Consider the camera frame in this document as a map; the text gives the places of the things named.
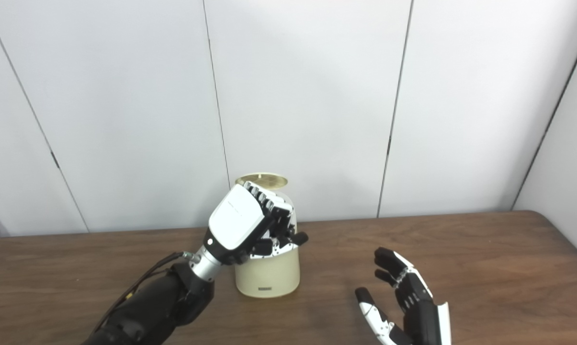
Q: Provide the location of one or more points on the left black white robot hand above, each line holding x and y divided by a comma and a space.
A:
235, 220

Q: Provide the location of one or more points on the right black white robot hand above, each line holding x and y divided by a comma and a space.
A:
420, 306

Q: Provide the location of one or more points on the cream round bin lid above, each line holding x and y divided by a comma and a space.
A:
262, 180

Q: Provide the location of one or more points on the cream-colored desktop trash bin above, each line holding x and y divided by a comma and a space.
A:
269, 275

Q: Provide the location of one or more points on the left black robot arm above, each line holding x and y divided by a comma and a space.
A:
159, 302

